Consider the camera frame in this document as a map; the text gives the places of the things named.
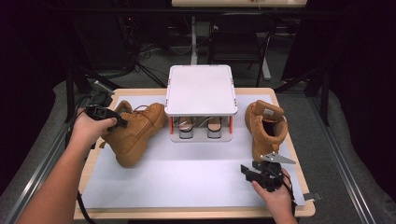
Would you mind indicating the black metal stand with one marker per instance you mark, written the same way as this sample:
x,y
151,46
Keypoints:
x,y
326,99
70,93

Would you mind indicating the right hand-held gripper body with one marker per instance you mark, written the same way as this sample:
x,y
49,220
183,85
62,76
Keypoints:
x,y
269,177

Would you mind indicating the black folding chair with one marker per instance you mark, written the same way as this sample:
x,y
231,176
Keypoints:
x,y
236,40

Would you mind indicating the tan suede boot with label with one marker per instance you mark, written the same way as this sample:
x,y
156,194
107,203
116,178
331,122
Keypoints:
x,y
264,143

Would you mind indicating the white desk with legs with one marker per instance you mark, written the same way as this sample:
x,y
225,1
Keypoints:
x,y
236,3

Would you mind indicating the white table mat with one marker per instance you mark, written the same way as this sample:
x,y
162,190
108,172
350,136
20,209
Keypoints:
x,y
186,174

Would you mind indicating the white two-tier shoe rack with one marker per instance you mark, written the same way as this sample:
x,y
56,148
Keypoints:
x,y
200,90

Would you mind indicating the grey metal bracket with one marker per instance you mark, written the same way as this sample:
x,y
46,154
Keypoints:
x,y
314,196

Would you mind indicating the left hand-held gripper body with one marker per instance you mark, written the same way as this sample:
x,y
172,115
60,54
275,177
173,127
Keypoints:
x,y
101,112

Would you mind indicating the person's right hand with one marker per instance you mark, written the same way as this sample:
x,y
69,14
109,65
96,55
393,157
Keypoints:
x,y
280,203

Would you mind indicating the person's left hand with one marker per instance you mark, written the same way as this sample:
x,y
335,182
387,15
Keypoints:
x,y
87,130

